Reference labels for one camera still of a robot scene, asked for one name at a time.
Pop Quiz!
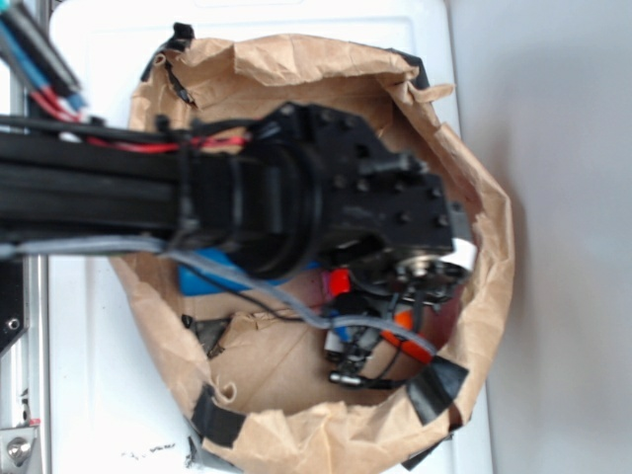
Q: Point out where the white plastic tray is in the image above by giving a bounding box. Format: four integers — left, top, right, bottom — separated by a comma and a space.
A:
47, 0, 497, 474

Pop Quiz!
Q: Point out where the red and blue wire bundle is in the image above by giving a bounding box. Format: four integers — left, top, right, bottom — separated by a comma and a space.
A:
0, 0, 93, 122

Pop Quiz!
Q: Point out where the black mounting plate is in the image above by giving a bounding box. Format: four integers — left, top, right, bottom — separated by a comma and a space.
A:
0, 260, 25, 356

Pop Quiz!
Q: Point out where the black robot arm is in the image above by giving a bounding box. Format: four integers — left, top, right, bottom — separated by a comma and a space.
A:
1, 103, 477, 389

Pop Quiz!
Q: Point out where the brown paper bag bin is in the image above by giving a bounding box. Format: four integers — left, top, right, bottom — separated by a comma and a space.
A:
112, 34, 515, 473

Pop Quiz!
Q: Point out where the grey cable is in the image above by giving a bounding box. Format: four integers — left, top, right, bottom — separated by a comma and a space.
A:
0, 234, 437, 357

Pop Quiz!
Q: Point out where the metal frame rail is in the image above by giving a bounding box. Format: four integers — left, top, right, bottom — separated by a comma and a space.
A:
0, 0, 52, 474

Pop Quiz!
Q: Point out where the blue toy bottle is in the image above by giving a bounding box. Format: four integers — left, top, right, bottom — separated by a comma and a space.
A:
178, 247, 317, 297

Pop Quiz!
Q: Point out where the orange toy carrot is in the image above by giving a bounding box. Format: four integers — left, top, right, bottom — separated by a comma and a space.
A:
381, 310, 434, 364

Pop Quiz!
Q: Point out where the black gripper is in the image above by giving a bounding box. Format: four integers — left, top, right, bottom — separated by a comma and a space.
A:
246, 103, 477, 390

